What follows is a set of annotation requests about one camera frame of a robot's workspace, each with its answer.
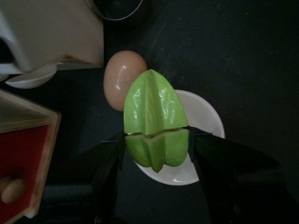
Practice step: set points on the beige toy egg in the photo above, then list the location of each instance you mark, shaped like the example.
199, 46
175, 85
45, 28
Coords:
119, 81

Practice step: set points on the green toy starfruit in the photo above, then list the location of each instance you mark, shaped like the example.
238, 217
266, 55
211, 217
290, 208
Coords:
155, 116

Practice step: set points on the wooden drawer box red front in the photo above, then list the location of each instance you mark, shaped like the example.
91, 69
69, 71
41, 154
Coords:
23, 145

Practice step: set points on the small white bowl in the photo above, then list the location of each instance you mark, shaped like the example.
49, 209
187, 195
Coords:
32, 77

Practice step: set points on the dark round metal-rimmed pan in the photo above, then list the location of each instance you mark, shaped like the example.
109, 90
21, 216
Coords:
116, 8

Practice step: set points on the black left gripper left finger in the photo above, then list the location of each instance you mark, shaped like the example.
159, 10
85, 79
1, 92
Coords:
107, 172

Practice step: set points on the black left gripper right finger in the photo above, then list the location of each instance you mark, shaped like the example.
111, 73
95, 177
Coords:
230, 175

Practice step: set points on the white oval plate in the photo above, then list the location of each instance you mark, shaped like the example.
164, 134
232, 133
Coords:
202, 116

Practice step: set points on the white plastic toy appliance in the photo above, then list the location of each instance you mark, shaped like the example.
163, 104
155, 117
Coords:
51, 32

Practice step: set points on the round wooden drawer knob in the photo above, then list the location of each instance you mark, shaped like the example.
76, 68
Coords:
11, 189

